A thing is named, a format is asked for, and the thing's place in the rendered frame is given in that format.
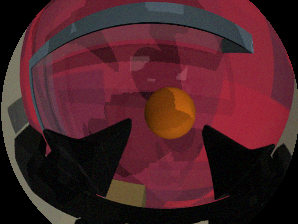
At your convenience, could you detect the low clear glass wall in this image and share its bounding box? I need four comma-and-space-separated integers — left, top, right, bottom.
32, 24, 247, 137

